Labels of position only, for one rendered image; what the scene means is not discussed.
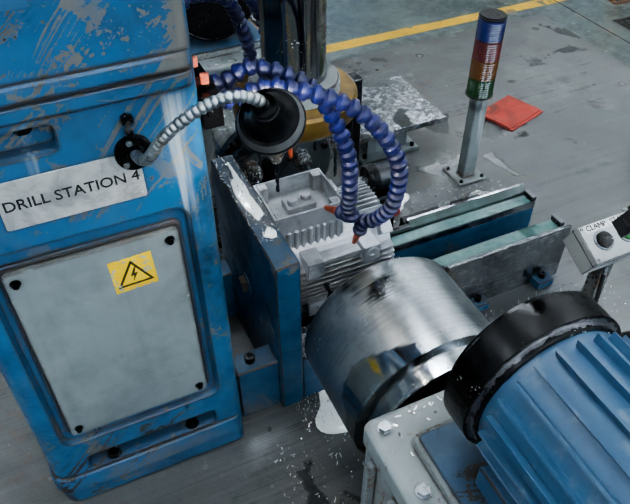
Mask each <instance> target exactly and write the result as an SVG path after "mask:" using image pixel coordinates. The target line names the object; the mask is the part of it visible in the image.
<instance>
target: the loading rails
mask: <svg viewBox="0 0 630 504"><path fill-rule="evenodd" d="M535 201H536V196H535V195H534V194H533V193H532V192H531V191H530V190H529V189H527V190H526V188H525V184H524V183H523V182H522V183H519V184H516V185H513V186H509V187H506V188H503V189H500V190H497V191H493V192H490V193H487V194H484V195H481V196H477V197H474V198H471V199H468V200H464V201H461V202H458V203H455V204H452V205H448V206H445V207H442V208H439V209H436V210H432V211H429V212H426V213H423V214H420V215H416V216H413V217H410V218H407V219H406V224H405V225H401V226H398V227H395V228H393V231H392V232H389V233H390V239H391V241H392V242H393V244H394V246H392V247H393V248H394V250H395V251H393V252H394V254H395V256H393V257H394V258H395V257H400V258H402V257H423V258H427V259H430V260H433V261H435V262H436V263H438V264H439V265H440V266H442V268H443V269H444V270H445V271H446V272H447V273H448V275H449V276H450V277H451V278H452V279H453V280H454V282H455V283H456V284H457V285H458V286H459V287H460V289H461V290H462V291H463V292H464V293H465V295H466V296H467V297H468V298H469V299H470V300H471V302H472V303H473V304H474V305H475V306H476V307H477V309H478V310H479V311H483V310H486V309H488V308H489V304H490V302H489V301H488V300H487V299H488V298H491V297H493V296H496V295H499V294H501V293H504V292H507V291H510V290H512V289H515V288H518V287H520V286H523V285H526V284H529V283H530V284H531V285H532V286H533V287H534V288H535V289H536V290H539V289H542V288H545V287H547V286H550V285H552V283H553V280H554V279H553V277H552V276H551V275H553V274H556V271H557V268H558V265H559V262H560V259H561V256H562V254H563V251H564V248H565V244H564V242H563V239H564V238H565V237H567V236H568V235H569V233H570V230H571V227H572V226H571V225H570V224H569V225H564V223H565V222H564V221H563V220H562V219H561V218H560V217H559V216H558V215H557V214H552V215H551V220H547V221H544V222H541V223H538V224H535V225H532V226H529V222H530V219H531V215H532V212H533V208H534V205H535ZM528 226H529V227H528Z"/></svg>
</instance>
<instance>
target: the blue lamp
mask: <svg viewBox="0 0 630 504"><path fill-rule="evenodd" d="M477 22H478V23H477V28H476V33H475V34H476V35H475V37H476V39H477V40H479V41H481V42H484V43H490V44H493V43H498V42H501V41H502V40H503V37H504V32H505V28H506V23H507V19H506V20H505V21H503V22H500V23H490V22H486V21H483V20H482V19H481V18H480V17H479V16H478V21H477Z"/></svg>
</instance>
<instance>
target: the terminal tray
mask: <svg viewBox="0 0 630 504"><path fill-rule="evenodd" d="M315 171H316V172H318V174H316V175H315V174H313V172H315ZM276 185H277V184H276V183H275V180H271V181H268V182H264V183H260V184H256V185H253V189H254V191H255V192H256V194H257V195H258V197H260V196H261V195H262V196H261V197H260V198H259V199H260V200H261V201H262V203H263V205H264V206H265V208H266V210H267V211H268V213H269V212H270V213H269V214H270V216H271V217H272V219H273V221H274V222H275V224H276V225H278V224H279V225H278V226H277V227H278V228H279V226H280V228H279V230H280V231H281V230H282V231H281V233H282V235H283V236H284V238H285V240H286V241H287V243H288V244H289V246H290V247H292V248H295V249H296V250H298V249H299V246H300V245H302V247H306V244H307V243H309V245H313V242H314V241H316V243H319V242H320V239H323V241H326V240H327V237H330V239H333V238H334V235H336V236H337V237H340V233H343V221H342V220H339V219H337V218H336V217H335V215H334V214H332V213H331V212H329V211H327V210H325V209H324V206H325V205H328V206H339V205H340V200H341V196H340V195H339V193H338V192H337V191H336V189H335V188H334V187H333V186H332V184H331V183H330V182H329V180H328V179H327V178H326V176H325V175H324V174H323V172H322V171H321V170H320V169H319V168H316V169H312V170H309V171H305V172H301V173H297V174H294V175H290V176H286V177H282V178H279V187H280V192H277V191H276ZM260 186H264V189H260V188H259V187H260ZM333 197H337V200H332V198H333ZM263 200H264V201H263ZM277 213H281V214H282V216H277Z"/></svg>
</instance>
